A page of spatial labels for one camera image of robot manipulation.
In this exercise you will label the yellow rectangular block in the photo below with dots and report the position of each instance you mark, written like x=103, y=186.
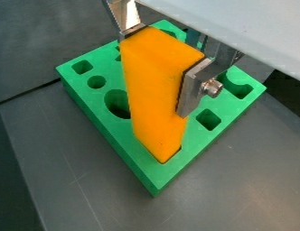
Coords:
x=155, y=60

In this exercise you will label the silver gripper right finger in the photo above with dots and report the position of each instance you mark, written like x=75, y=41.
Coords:
x=200, y=78

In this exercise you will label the green foam shape board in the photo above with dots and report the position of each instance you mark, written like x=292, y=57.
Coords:
x=93, y=79

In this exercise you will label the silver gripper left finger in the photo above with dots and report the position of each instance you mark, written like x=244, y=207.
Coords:
x=125, y=17

